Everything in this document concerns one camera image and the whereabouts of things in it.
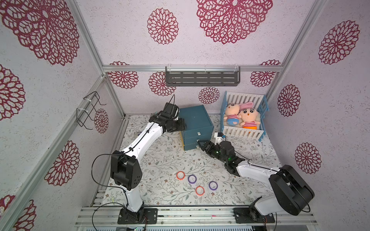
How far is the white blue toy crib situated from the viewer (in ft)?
3.35

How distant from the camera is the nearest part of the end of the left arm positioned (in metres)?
0.61

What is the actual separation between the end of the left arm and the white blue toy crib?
405 mm

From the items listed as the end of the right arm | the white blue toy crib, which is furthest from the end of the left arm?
the white blue toy crib
